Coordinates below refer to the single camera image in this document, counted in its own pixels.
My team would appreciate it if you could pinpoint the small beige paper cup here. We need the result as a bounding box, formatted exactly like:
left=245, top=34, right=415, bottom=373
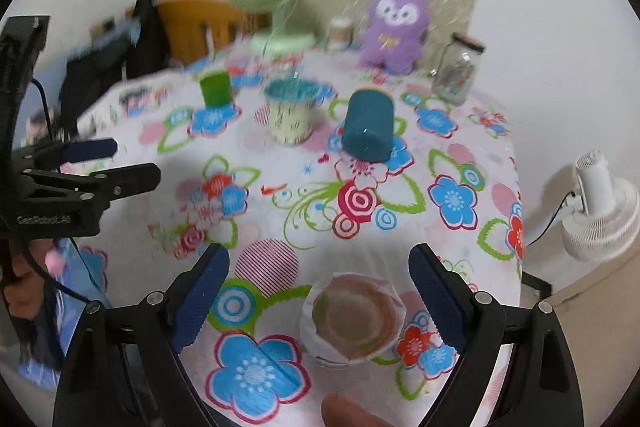
left=326, top=18, right=357, bottom=52

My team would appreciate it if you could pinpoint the beige cabinet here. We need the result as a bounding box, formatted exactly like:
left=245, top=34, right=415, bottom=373
left=520, top=252, right=640, bottom=413

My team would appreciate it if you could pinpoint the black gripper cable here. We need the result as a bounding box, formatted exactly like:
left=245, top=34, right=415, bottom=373
left=30, top=77, right=68, bottom=142

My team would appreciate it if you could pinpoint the white paper cup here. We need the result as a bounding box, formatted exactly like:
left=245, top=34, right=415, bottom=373
left=299, top=272, right=407, bottom=369

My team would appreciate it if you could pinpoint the wooden chair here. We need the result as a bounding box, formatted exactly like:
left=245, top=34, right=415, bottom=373
left=125, top=0, right=272, bottom=68

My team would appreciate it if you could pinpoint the floral tablecloth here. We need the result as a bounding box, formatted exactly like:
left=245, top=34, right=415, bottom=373
left=75, top=42, right=526, bottom=427

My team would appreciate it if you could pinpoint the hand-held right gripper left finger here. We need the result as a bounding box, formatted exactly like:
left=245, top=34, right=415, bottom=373
left=52, top=243, right=231, bottom=427

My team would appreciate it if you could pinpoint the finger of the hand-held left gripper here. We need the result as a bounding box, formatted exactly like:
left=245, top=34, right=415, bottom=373
left=20, top=163, right=162, bottom=214
left=12, top=138, right=119, bottom=174

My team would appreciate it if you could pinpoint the black fan cable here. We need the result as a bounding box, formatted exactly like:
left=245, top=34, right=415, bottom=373
left=525, top=191, right=577, bottom=248

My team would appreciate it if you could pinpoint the glass jar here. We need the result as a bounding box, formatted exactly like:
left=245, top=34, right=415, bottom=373
left=431, top=33, right=487, bottom=106

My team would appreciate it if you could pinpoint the black bag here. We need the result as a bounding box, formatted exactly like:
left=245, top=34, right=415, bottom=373
left=125, top=0, right=171, bottom=80

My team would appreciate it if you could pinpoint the person's left forearm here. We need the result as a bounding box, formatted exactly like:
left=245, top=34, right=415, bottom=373
left=4, top=252, right=48, bottom=325

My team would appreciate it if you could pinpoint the dark furniture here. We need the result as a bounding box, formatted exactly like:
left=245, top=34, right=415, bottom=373
left=59, top=38, right=132, bottom=130

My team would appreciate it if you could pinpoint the white fan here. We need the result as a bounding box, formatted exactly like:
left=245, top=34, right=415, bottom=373
left=560, top=150, right=640, bottom=264

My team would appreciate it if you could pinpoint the purple plush toy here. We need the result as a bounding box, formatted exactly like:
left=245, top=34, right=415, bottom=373
left=359, top=0, right=432, bottom=76

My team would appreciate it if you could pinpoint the cream patterned cup teal rim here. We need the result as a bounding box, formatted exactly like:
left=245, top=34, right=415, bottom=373
left=263, top=78, right=322, bottom=146

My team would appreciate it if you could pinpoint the person's right hand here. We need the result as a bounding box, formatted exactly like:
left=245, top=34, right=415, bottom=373
left=320, top=393, right=397, bottom=427

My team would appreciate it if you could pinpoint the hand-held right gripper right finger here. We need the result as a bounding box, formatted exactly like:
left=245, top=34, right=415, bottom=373
left=408, top=243, right=586, bottom=427

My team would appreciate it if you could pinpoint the green cup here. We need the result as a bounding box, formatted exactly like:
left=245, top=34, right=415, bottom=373
left=199, top=71, right=235, bottom=108

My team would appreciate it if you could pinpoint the blue cloth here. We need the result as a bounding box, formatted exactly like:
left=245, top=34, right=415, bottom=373
left=12, top=277, right=68, bottom=390

